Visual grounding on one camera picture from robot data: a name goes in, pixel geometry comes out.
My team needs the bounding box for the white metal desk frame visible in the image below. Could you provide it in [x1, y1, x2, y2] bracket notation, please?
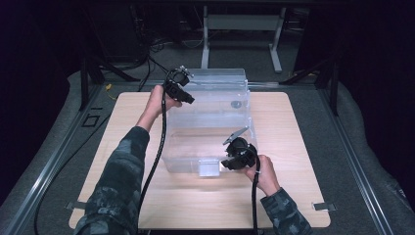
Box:
[200, 5, 288, 74]

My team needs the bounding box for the black floor cable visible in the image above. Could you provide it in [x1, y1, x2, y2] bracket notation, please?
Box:
[32, 112, 113, 235]

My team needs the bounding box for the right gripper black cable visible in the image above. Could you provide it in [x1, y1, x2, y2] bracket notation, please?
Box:
[250, 156, 262, 235]

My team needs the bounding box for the clear plastic storage box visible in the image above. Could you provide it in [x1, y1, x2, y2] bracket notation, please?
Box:
[161, 68, 259, 178]

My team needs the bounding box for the aluminium frame rail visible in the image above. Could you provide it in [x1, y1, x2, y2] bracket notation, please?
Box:
[316, 87, 396, 235]
[0, 85, 106, 235]

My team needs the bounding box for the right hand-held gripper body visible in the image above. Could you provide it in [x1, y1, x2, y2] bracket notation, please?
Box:
[222, 126, 259, 170]

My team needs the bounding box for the tangle of black cables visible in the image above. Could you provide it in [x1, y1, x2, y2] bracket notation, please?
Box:
[130, 6, 174, 93]

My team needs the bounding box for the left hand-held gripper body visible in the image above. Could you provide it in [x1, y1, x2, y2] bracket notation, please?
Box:
[162, 65, 194, 102]

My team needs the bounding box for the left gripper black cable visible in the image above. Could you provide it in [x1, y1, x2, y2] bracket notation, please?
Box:
[136, 92, 168, 231]

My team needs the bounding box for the person's right hand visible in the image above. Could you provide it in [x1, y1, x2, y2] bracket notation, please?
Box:
[244, 154, 282, 198]

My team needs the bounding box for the black metal stand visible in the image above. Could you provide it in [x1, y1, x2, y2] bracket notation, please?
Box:
[279, 53, 341, 118]
[78, 56, 142, 113]

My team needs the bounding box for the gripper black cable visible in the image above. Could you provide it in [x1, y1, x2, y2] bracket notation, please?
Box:
[136, 92, 168, 231]
[250, 156, 262, 235]

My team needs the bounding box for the metal table clip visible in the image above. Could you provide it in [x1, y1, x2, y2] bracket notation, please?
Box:
[311, 202, 338, 212]
[64, 200, 88, 211]

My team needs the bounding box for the person's left hand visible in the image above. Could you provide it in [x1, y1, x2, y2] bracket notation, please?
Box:
[143, 83, 184, 122]

